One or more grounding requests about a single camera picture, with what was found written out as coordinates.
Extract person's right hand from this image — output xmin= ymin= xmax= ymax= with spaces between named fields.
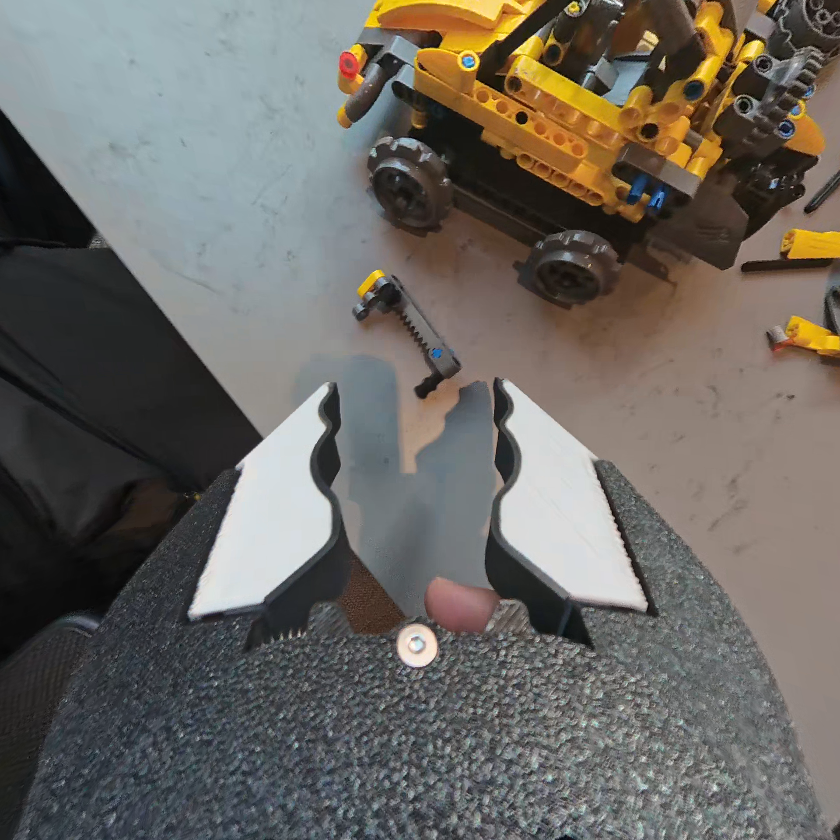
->
xmin=424 ymin=576 xmax=501 ymax=635

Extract yellow brick with grey end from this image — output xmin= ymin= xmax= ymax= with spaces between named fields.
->
xmin=766 ymin=316 xmax=840 ymax=358

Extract yellow toy brick vehicle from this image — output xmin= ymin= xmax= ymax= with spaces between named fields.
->
xmin=336 ymin=0 xmax=829 ymax=311

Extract black axle brick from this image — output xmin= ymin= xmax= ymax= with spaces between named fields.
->
xmin=805 ymin=169 xmax=840 ymax=214

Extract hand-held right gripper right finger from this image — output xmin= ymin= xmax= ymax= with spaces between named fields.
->
xmin=484 ymin=377 xmax=660 ymax=651

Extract yellow beam brick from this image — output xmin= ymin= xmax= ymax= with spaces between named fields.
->
xmin=780 ymin=230 xmax=840 ymax=260

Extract grey toothed rack piece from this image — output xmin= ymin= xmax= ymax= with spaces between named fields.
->
xmin=352 ymin=269 xmax=462 ymax=400

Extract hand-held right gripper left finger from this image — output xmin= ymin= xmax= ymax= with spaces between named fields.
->
xmin=187 ymin=382 xmax=353 ymax=651

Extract black mesh chair seat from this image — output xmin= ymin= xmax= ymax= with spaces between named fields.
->
xmin=0 ymin=613 xmax=99 ymax=840

